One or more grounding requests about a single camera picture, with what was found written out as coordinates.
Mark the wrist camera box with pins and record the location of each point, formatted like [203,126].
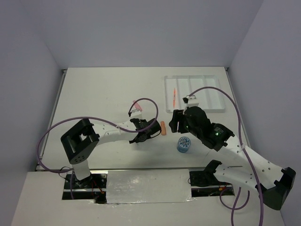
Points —
[135,114]
[190,101]

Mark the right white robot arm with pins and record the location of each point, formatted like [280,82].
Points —
[274,181]

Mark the small blue jar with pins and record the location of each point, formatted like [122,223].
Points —
[183,144]

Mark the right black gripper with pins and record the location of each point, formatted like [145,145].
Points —
[178,115]

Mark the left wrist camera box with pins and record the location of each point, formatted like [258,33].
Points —
[135,114]

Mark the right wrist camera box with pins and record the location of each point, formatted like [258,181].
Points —
[190,101]

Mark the pink translucent cap case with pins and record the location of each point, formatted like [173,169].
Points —
[137,106]

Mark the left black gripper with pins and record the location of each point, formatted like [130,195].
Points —
[132,141]

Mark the orange highlighter pen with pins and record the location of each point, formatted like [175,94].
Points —
[174,98]

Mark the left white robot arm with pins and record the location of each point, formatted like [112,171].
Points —
[80,141]

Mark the orange translucent cap case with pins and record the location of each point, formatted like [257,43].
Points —
[163,128]

